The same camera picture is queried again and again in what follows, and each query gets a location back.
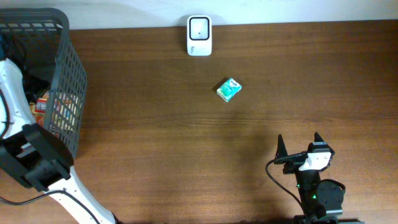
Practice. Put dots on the beige snack bag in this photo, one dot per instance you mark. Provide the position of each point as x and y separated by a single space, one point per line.
39 107

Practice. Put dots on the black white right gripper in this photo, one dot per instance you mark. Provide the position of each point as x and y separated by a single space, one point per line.
293 161

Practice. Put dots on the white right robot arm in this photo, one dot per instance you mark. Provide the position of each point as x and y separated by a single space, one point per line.
320 200

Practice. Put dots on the grey plastic mesh basket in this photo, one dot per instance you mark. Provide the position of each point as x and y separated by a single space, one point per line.
42 48

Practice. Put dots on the teal tissue pack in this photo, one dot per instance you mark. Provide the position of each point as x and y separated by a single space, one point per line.
228 89

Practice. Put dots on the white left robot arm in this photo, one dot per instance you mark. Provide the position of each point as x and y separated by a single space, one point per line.
35 158

